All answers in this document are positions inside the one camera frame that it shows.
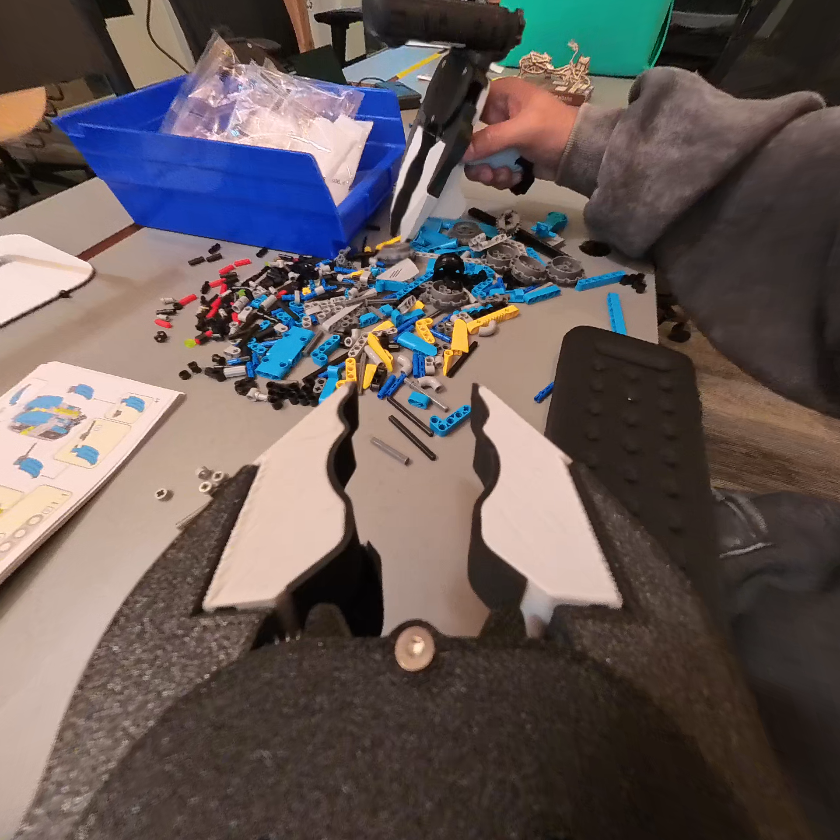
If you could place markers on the pile of clear plastic bags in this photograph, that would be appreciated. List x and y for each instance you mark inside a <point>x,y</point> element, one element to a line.
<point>262,111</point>

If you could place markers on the instruction booklet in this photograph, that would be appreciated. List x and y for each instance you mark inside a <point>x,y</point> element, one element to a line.
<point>65,459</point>

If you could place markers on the person's right hand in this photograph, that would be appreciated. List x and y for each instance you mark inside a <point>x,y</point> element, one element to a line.
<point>525,124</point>

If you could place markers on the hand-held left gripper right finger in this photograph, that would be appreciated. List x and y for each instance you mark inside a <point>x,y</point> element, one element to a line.
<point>544,525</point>

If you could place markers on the black studded plate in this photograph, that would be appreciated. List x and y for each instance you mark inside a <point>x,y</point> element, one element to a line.
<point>623,420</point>

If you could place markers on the person's right forearm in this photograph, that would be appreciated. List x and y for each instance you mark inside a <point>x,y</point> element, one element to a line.
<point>722,197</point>

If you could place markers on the light blue rectangular panel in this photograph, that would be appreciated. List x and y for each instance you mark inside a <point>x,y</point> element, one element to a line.
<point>285,354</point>

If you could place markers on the green panel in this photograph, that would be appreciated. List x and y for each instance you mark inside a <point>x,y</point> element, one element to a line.
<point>590,33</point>

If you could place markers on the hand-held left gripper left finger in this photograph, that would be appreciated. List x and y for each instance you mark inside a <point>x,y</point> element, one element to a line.
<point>282,525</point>

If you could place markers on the wooden model kit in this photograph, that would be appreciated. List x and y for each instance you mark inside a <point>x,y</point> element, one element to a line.
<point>558,72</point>

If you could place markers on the pile of toy building pieces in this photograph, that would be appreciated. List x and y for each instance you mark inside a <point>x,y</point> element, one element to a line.
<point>407,321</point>

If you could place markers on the blue plastic bin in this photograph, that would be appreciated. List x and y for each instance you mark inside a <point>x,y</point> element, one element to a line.
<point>216,190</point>

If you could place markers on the grey desk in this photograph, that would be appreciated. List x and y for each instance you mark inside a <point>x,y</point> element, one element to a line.
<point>98,328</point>

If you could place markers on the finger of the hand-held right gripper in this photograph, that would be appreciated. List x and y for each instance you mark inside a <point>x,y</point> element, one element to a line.
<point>449,197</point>
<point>410,190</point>

